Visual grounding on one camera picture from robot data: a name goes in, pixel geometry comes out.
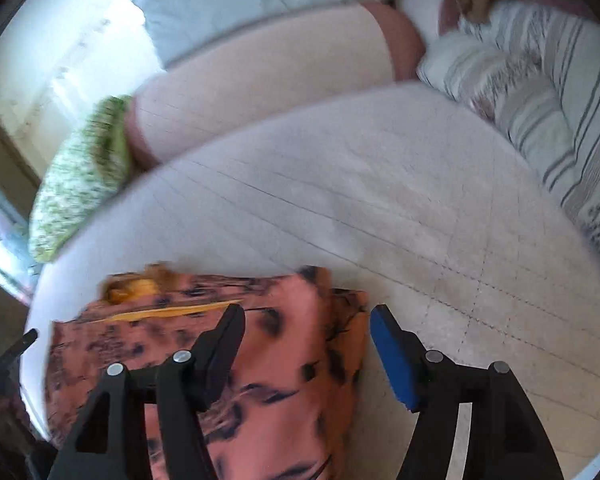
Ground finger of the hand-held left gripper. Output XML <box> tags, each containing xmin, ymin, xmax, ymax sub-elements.
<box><xmin>0</xmin><ymin>329</ymin><xmax>39</xmax><ymax>364</ymax></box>

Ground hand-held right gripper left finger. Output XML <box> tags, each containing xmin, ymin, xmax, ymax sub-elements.
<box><xmin>47</xmin><ymin>303</ymin><xmax>246</xmax><ymax>480</ymax></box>

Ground pink bolster pillow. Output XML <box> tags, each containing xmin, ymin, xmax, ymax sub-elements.
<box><xmin>125</xmin><ymin>0</ymin><xmax>427</xmax><ymax>170</ymax></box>

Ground stained glass window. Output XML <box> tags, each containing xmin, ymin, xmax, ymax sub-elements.
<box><xmin>0</xmin><ymin>165</ymin><xmax>46</xmax><ymax>301</ymax></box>

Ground green patterned pillow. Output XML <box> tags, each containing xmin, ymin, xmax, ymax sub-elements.
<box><xmin>28</xmin><ymin>95</ymin><xmax>134</xmax><ymax>264</ymax></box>

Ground orange floral blouse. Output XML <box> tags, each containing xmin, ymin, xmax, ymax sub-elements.
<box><xmin>44</xmin><ymin>262</ymin><xmax>371</xmax><ymax>480</ymax></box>

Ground light blue pillow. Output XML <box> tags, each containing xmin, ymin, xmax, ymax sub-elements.
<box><xmin>130</xmin><ymin>0</ymin><xmax>387</xmax><ymax>69</ymax></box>

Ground striped floral pillows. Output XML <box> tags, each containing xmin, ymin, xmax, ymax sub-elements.
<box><xmin>417</xmin><ymin>0</ymin><xmax>600</xmax><ymax>291</ymax></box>

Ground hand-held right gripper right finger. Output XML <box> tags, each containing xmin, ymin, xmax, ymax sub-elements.
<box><xmin>369</xmin><ymin>304</ymin><xmax>565</xmax><ymax>480</ymax></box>

